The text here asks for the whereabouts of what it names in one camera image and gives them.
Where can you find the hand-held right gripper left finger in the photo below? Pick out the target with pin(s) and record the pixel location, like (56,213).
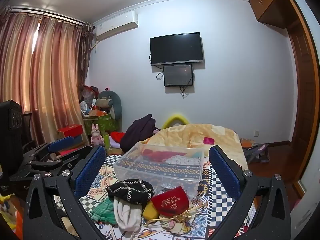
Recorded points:
(90,170)

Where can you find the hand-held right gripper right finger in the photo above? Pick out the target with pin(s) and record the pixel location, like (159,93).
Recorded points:
(223,173)

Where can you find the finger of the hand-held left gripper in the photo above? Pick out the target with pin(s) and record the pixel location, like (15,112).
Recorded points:
(50,167)
(61,143)

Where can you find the clear plastic storage box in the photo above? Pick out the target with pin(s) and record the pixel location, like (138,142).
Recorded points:
(130,165)

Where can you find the green knitted glove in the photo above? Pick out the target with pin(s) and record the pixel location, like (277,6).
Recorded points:
(103,211)

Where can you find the black knitted hat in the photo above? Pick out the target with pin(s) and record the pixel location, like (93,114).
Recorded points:
(130,191)

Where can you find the white sock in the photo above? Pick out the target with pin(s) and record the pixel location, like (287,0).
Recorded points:
(127,215)

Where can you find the red fabric pouch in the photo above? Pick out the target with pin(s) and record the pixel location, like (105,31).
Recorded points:
(170,201)

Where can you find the printed pouch with gold ribbon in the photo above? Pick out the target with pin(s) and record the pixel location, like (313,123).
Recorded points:
(178,223)

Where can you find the yellow small pouch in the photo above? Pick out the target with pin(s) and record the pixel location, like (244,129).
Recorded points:
(150,211)

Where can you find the red cardboard box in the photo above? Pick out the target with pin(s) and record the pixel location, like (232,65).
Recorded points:
(70,130)

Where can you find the blue flat box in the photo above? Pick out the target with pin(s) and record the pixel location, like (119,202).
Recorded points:
(77,140)

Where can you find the black office chair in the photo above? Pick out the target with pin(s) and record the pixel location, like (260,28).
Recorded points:
(28,130)

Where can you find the pink rabbit toy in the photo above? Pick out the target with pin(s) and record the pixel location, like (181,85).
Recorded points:
(97,136)

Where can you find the small pink pad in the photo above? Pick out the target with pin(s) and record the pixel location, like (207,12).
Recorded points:
(208,141)

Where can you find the teal cloth in box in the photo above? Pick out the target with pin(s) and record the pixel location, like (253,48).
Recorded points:
(191,153)

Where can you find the orange cloth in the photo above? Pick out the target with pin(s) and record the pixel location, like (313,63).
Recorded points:
(246,143)

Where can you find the colourful patterned blanket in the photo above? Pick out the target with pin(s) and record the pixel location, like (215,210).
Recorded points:
(217,212)

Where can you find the grey purple bag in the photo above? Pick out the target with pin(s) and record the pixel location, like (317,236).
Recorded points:
(257,152)

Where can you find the grey patterned cloth in box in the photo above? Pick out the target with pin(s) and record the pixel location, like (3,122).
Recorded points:
(182,160)

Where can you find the green cardboard box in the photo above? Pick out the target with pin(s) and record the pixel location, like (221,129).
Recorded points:
(102,125)

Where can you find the pile of household clutter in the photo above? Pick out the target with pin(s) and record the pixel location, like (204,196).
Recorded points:
(88,100)

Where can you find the yellow quilt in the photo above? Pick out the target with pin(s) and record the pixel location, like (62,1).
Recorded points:
(185,133)

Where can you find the dark purple jacket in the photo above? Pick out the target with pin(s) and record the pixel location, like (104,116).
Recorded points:
(136,132)

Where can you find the yellow printed cloth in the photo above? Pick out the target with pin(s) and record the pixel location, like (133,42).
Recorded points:
(8,212)

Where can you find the pink gold curtain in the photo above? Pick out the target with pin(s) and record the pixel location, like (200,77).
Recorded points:
(50,80)

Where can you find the grey plush pillow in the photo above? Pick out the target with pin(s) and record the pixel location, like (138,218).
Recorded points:
(112,102)

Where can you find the red cloth in box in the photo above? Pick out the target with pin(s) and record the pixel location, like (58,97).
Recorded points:
(157,155)

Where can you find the white air conditioner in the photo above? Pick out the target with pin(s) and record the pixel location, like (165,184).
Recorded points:
(117,25)

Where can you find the wooden overhead cabinet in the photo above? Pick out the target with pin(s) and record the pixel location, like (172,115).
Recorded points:
(268,2)

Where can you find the white wall socket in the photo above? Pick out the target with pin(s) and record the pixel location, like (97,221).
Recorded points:
(256,133)

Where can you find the wooden door frame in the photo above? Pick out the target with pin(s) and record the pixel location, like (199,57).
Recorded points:
(303,105)

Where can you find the small black wall monitor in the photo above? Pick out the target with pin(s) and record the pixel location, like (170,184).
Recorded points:
(178,75)

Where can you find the black wall television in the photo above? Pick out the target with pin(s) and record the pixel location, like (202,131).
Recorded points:
(176,48)

